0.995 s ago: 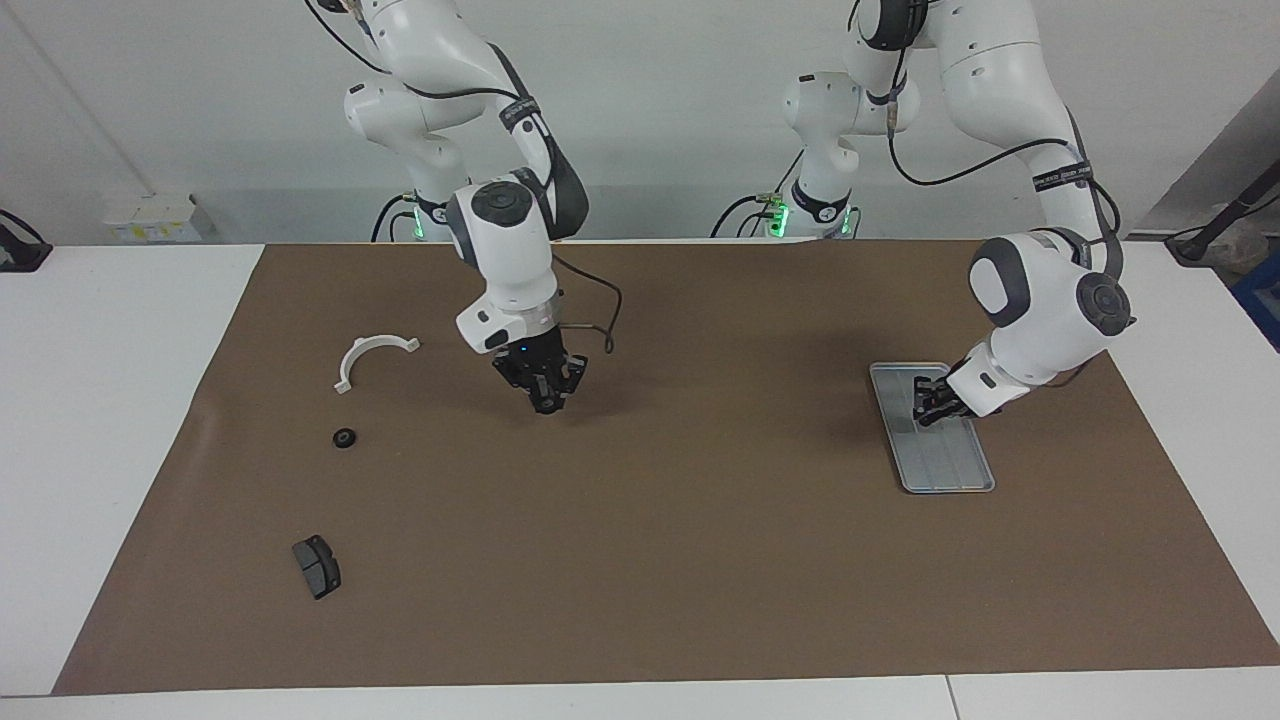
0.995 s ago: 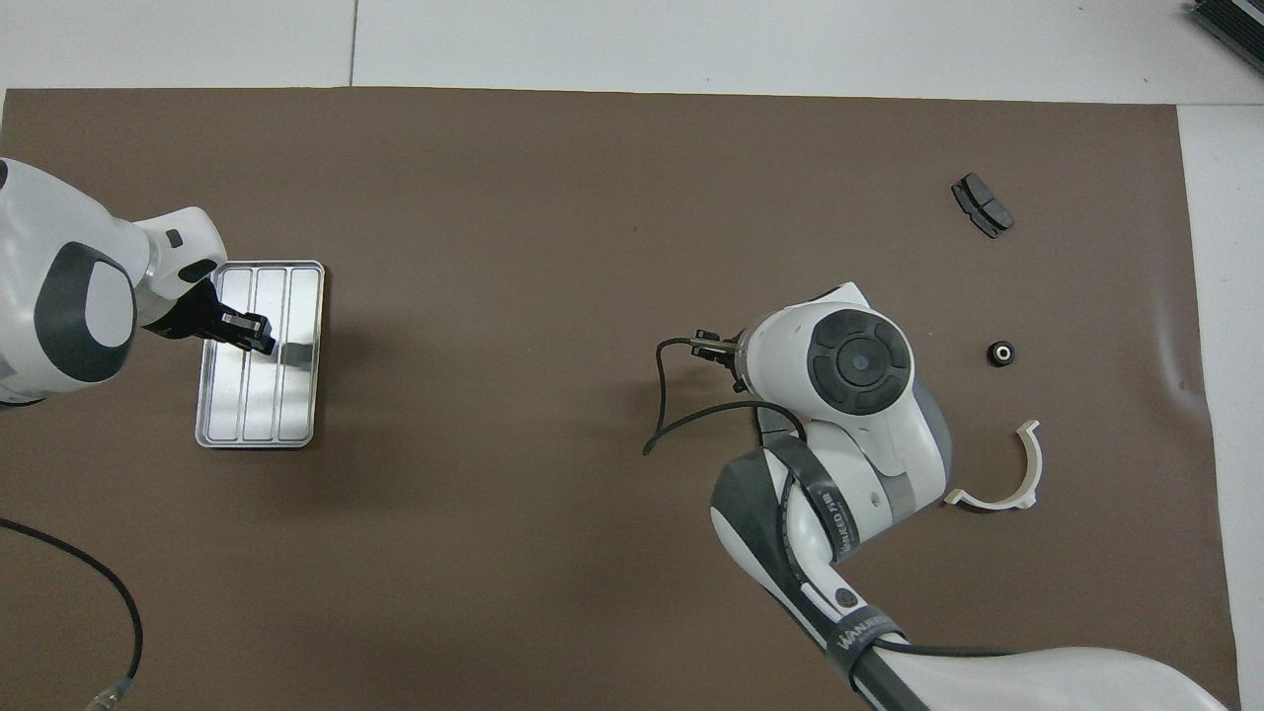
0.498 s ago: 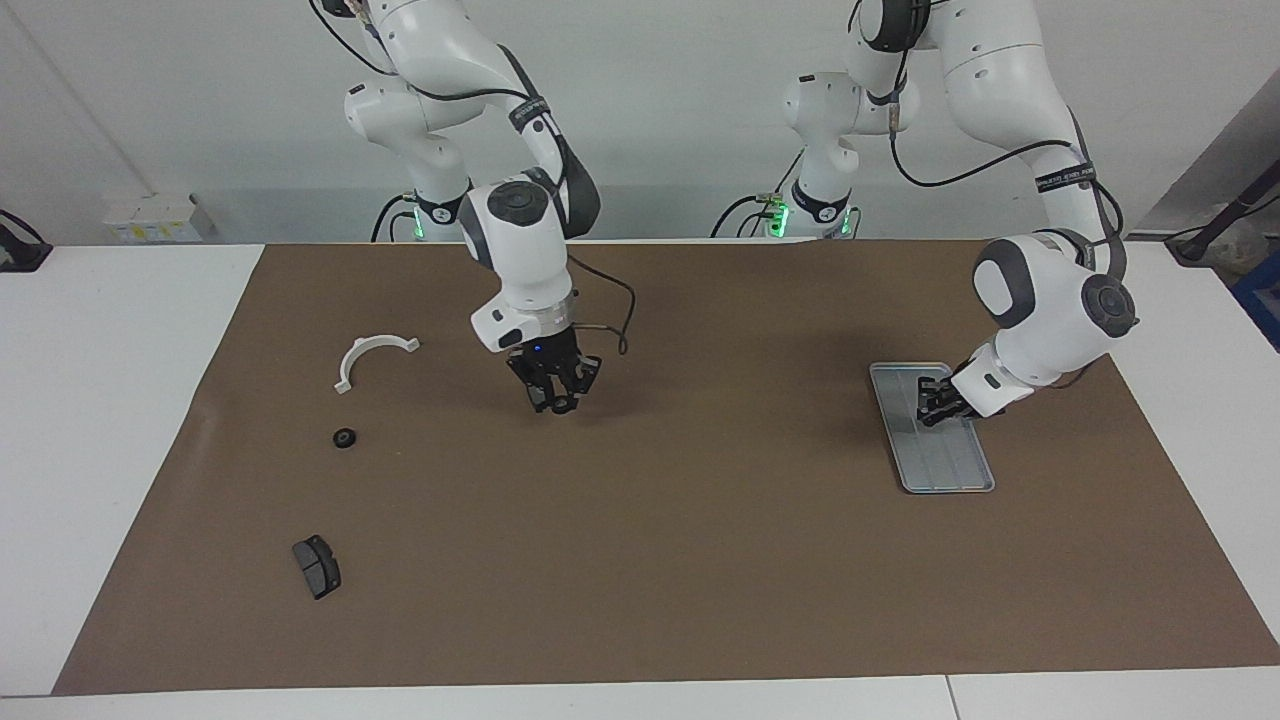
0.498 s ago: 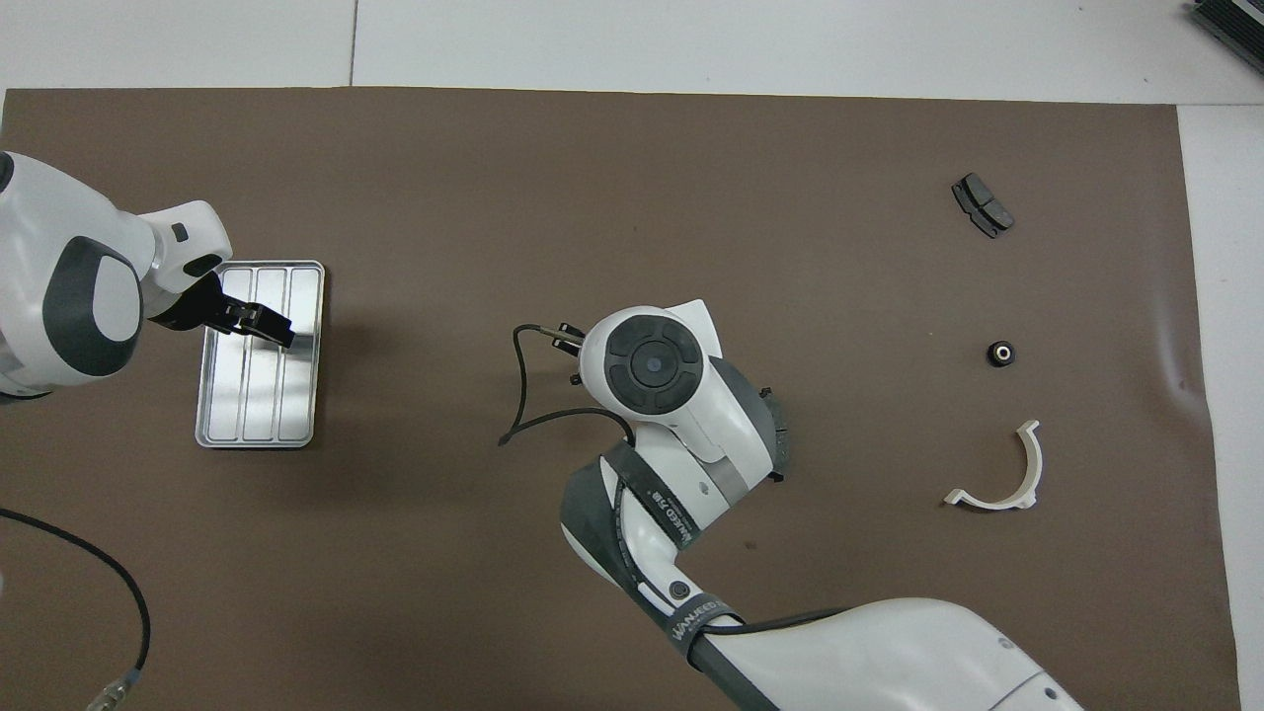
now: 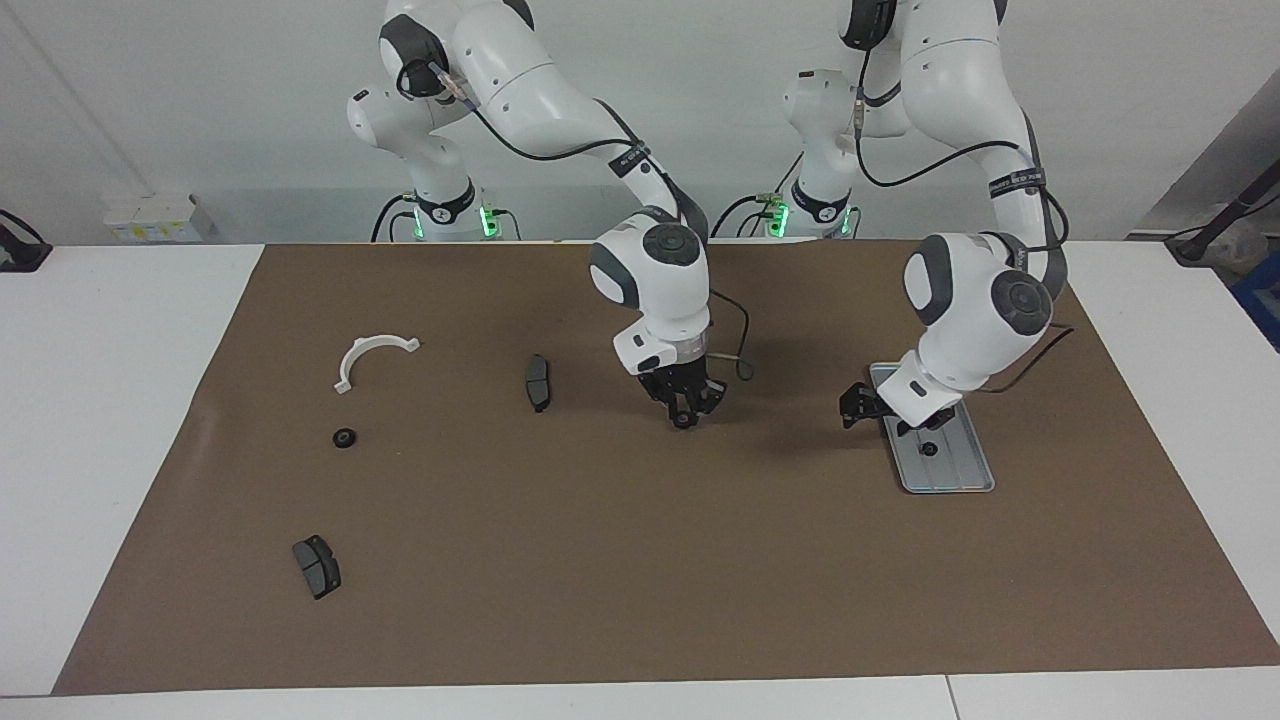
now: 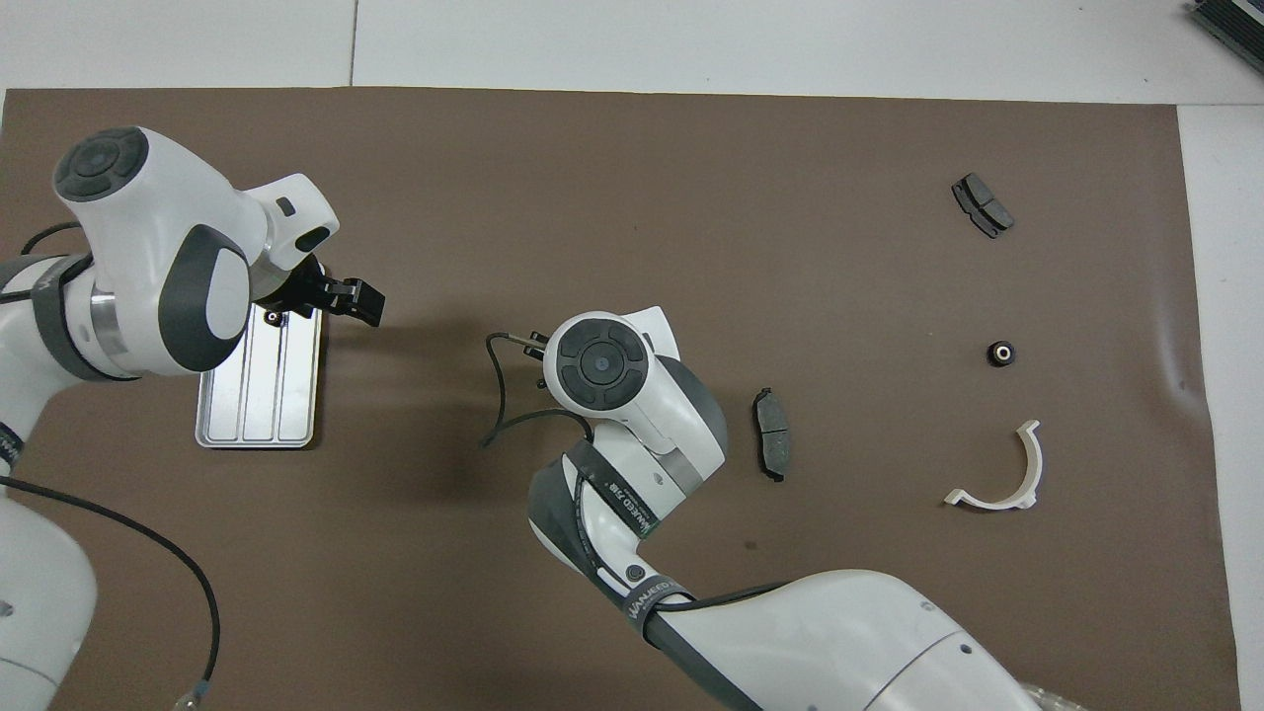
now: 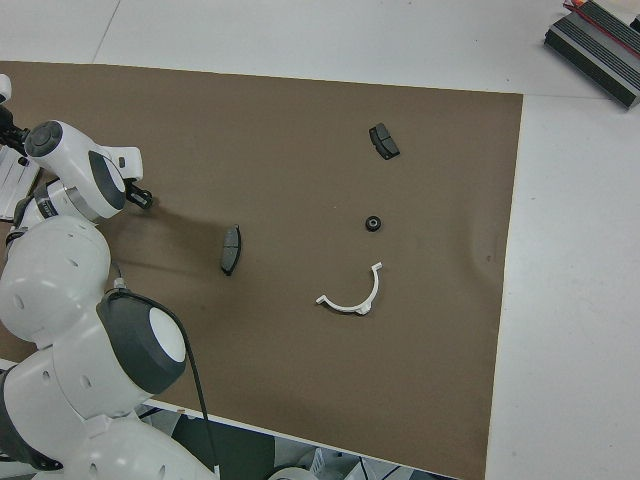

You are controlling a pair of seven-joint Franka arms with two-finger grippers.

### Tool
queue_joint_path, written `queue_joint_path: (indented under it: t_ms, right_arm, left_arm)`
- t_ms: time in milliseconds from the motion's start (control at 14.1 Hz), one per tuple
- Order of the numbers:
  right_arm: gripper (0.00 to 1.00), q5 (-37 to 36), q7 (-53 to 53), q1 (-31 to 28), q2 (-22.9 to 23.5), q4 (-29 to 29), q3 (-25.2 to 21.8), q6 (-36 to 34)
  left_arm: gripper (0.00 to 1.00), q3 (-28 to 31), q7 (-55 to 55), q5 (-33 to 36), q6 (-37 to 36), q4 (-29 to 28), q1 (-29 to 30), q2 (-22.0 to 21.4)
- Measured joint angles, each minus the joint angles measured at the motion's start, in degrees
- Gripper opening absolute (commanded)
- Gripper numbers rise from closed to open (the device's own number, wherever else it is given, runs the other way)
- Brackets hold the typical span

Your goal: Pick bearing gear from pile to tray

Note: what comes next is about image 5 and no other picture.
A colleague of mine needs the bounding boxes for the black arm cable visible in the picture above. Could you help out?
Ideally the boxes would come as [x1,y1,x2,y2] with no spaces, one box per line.
[398,60,753,383]
[853,85,1076,394]

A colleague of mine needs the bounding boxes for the silver metal tray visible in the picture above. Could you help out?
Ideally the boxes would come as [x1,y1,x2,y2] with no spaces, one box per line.
[868,362,997,495]

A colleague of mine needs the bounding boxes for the black table clamp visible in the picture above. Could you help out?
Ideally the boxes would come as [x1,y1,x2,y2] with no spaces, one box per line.
[0,208,53,273]

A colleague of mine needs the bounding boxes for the blue crate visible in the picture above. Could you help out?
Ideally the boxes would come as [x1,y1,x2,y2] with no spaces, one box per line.
[1232,250,1280,353]

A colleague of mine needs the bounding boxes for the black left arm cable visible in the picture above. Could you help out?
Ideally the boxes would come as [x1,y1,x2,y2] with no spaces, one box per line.
[853,85,1076,394]

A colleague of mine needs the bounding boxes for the clear plastic bag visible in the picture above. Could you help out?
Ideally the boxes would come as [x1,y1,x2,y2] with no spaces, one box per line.
[1205,218,1269,276]

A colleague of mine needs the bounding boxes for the white socket box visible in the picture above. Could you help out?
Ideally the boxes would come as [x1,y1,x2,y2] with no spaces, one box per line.
[103,193,214,243]

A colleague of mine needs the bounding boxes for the black stand pole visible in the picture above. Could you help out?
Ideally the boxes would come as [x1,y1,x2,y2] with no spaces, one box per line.
[1165,160,1280,266]

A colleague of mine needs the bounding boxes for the short grey brake pad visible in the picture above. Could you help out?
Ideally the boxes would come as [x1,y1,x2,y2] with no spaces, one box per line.
[291,534,343,601]

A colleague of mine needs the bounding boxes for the white half-ring clamp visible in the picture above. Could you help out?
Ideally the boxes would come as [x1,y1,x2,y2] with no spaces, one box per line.
[333,334,421,395]

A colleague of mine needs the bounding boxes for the brown table mat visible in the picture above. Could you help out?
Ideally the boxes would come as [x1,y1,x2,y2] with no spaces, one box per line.
[52,238,1280,697]

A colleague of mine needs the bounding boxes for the black base cable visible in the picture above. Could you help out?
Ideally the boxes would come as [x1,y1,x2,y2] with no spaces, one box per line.
[712,195,776,239]
[371,193,413,243]

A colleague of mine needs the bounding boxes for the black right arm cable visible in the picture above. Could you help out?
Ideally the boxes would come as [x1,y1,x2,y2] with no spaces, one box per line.
[398,60,753,383]

